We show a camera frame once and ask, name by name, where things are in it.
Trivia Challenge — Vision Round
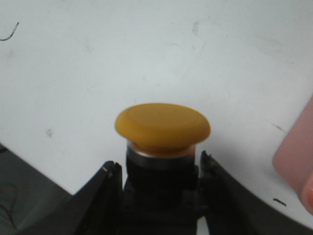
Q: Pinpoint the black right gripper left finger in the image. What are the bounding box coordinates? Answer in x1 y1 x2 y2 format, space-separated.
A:
19 161 122 235

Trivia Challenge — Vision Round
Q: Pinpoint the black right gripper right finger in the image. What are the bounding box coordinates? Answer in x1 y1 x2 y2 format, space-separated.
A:
200 151 313 235

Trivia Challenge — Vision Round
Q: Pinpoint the yellow push button switch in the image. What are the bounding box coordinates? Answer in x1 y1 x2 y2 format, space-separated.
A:
115 103 210 235

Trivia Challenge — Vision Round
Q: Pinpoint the pink plastic bin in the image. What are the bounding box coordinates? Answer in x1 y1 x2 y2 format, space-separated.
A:
272 99 313 213

